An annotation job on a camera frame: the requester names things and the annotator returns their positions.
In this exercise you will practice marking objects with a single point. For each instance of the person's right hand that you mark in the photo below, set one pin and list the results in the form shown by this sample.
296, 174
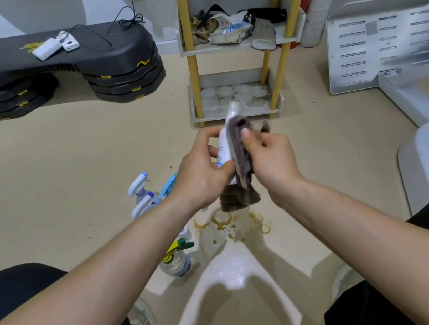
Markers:
276, 163

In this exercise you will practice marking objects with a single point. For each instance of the person's left hand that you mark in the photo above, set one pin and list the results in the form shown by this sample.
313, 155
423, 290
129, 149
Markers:
194, 171

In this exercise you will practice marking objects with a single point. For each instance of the person's left thumb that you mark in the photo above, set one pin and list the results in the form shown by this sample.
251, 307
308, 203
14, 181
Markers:
224, 169

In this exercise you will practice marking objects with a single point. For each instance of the person's right thumb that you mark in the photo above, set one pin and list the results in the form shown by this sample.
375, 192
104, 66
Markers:
249, 139

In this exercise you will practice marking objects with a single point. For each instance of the grey-purple cleaning cloth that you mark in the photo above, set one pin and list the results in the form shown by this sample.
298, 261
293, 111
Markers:
239, 157

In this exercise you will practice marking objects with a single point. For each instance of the white plastic bottle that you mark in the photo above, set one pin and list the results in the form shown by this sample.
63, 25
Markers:
223, 147

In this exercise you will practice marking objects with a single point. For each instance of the person's right forearm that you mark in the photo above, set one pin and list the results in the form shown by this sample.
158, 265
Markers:
378, 248

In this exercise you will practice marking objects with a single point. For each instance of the person's left forearm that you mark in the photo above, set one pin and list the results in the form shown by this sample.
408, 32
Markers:
97, 288

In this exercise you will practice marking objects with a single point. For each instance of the light blue plastic tool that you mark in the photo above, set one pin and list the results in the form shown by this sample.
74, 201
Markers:
168, 186

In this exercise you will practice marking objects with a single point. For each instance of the white blue spray bottle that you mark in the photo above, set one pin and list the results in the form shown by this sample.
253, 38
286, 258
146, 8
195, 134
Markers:
138, 185
145, 206

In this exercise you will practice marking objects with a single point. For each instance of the yellow and white shelf rack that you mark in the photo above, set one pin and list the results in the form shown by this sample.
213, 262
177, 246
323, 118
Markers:
192, 68

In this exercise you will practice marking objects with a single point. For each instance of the green yellow spray bottle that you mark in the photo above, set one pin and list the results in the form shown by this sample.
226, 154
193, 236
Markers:
176, 259

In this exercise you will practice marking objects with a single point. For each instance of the grey glove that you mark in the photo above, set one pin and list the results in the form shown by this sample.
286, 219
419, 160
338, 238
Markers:
262, 34

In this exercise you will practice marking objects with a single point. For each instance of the white plastic stool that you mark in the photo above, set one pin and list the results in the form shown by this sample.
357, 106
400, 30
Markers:
234, 277

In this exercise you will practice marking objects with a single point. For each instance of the crumpled white blue packet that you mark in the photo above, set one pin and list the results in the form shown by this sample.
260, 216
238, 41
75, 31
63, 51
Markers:
229, 29

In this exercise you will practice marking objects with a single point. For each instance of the beige crumpled cloth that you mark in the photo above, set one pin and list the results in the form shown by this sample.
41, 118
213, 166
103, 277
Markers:
202, 31

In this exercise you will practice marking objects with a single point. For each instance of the black cloth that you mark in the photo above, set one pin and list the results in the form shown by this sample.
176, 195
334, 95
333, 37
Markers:
267, 14

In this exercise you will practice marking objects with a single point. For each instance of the white perforated metal plate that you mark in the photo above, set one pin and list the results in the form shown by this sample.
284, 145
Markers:
374, 50

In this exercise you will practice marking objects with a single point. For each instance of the person's right white shoe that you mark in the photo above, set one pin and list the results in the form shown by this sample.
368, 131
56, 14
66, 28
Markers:
344, 279

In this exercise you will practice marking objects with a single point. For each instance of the person's white shoe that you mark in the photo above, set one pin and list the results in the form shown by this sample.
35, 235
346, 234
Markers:
344, 279
143, 317

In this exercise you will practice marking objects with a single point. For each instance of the person's left white shoe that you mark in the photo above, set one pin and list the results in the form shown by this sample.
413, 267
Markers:
143, 317

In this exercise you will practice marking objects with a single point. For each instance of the small white charger device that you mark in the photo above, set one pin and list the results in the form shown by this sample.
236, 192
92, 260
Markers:
69, 42

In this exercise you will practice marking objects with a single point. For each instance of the white power bank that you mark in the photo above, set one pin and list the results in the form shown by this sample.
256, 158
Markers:
47, 49

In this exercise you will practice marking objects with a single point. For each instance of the yellow rubber bands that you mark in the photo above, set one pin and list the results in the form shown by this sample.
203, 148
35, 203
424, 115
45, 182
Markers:
32, 47

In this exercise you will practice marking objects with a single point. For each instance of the person's left leg black shorts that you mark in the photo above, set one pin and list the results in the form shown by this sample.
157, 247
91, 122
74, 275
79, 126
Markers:
13, 288

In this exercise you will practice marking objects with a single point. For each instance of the white metal frame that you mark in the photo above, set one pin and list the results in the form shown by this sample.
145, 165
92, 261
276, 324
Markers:
420, 155

